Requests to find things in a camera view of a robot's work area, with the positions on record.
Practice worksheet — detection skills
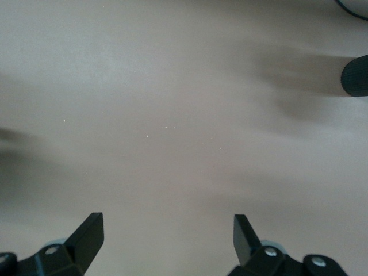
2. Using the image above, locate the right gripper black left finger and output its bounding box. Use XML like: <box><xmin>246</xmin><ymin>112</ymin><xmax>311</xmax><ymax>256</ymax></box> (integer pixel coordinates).
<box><xmin>0</xmin><ymin>212</ymin><xmax>104</xmax><ymax>276</ymax></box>

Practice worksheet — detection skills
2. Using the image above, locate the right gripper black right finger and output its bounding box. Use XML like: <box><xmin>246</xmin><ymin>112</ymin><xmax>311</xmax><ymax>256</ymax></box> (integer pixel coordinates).
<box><xmin>228</xmin><ymin>214</ymin><xmax>348</xmax><ymax>276</ymax></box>

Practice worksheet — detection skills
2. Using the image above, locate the black foam cylinder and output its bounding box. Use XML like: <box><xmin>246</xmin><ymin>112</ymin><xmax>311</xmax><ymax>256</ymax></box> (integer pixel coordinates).
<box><xmin>341</xmin><ymin>54</ymin><xmax>368</xmax><ymax>98</ymax></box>

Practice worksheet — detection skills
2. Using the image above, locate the thin black cable loop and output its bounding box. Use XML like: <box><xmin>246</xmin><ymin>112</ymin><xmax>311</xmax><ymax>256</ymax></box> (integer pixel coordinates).
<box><xmin>335</xmin><ymin>0</ymin><xmax>368</xmax><ymax>21</ymax></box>

